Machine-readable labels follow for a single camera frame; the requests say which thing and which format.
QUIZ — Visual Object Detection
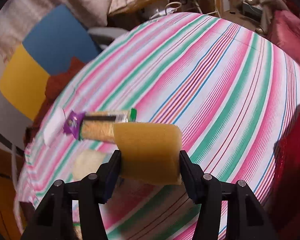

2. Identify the wooden wardrobe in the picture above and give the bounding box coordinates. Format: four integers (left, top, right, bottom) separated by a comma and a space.
0, 149, 21, 239

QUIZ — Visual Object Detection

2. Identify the striped pink green bedsheet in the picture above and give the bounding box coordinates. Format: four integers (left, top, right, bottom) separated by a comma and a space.
14, 12, 300, 239

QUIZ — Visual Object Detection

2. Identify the cream knitted sock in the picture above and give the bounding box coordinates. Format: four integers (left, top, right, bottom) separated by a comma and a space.
72, 150, 106, 181

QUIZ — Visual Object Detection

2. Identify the yellow sponge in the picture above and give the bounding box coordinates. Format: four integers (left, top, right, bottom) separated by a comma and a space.
114, 122, 182, 185

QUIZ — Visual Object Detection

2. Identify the dark red blanket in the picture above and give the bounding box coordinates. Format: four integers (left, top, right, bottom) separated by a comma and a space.
23, 57, 86, 147

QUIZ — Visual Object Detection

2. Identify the tricolour chair backrest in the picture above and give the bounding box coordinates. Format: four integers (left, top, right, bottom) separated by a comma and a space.
0, 4, 101, 149

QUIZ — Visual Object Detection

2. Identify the purple snack packet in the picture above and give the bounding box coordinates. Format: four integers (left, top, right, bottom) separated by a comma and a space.
63, 111, 85, 140

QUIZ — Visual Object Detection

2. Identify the wooden side table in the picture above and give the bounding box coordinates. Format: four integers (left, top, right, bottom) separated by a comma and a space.
108, 0, 221, 30

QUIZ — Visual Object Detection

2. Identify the cracker pack green end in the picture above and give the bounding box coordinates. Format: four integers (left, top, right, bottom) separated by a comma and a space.
79, 108, 137, 142

